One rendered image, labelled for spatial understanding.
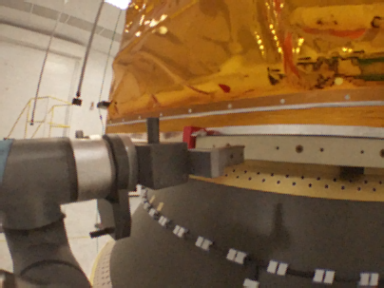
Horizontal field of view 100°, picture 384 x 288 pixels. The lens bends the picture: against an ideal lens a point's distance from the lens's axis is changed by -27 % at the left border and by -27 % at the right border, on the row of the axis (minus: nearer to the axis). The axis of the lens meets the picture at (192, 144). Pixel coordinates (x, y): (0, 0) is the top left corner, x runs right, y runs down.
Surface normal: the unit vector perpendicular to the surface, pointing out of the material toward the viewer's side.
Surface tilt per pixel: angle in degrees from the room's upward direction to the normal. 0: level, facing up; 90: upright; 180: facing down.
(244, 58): 93
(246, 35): 90
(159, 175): 90
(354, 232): 62
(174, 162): 90
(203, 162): 100
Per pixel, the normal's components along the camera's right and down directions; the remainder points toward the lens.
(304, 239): -0.47, -0.55
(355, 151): -0.51, -0.10
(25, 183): 0.68, 0.02
